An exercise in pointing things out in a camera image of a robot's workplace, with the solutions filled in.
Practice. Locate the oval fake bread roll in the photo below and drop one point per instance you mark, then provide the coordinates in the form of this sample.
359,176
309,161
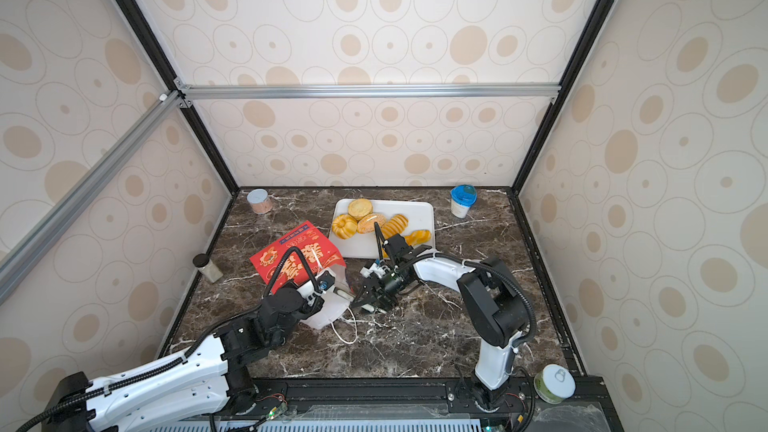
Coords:
367,223

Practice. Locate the horizontal aluminium frame bar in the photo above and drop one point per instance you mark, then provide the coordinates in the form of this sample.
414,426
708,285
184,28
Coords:
262,92

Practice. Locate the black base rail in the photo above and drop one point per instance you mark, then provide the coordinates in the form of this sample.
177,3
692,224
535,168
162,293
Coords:
435,404

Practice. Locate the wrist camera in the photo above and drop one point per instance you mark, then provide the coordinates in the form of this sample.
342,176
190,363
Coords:
376,269
323,282

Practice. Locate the round fake bread bun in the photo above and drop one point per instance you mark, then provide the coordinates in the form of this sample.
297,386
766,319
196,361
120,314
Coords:
359,208

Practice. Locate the ridged fake bread stack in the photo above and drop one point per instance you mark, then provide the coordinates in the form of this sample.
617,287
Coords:
396,225

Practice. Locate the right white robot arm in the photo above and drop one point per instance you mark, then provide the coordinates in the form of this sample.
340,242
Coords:
499,310

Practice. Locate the red paper gift bag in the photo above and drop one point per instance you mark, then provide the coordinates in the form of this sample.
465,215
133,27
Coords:
294,259

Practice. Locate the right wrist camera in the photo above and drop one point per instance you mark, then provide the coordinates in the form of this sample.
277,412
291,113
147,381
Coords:
376,269

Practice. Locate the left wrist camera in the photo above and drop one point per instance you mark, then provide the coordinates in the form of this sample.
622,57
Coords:
323,282

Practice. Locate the white cup blue lid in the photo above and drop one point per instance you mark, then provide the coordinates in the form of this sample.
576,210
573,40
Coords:
463,197

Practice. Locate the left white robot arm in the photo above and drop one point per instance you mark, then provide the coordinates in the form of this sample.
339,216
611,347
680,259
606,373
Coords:
209,377

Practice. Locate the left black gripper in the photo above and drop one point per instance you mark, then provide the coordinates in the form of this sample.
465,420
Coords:
314,308

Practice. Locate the white rectangular tray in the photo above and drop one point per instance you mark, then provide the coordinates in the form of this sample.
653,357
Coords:
363,246

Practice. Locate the twisted yellow fake bread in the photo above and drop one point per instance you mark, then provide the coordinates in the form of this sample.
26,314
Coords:
418,237

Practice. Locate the pumpkin shaped fake bread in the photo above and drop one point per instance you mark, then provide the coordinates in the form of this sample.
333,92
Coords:
344,226

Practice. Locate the left diagonal aluminium bar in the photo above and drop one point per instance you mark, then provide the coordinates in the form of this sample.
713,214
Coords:
36,244

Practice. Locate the clear jar pink contents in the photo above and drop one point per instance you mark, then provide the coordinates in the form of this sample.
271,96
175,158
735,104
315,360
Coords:
259,201

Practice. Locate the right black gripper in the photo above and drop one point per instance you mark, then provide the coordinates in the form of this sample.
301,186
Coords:
374,292

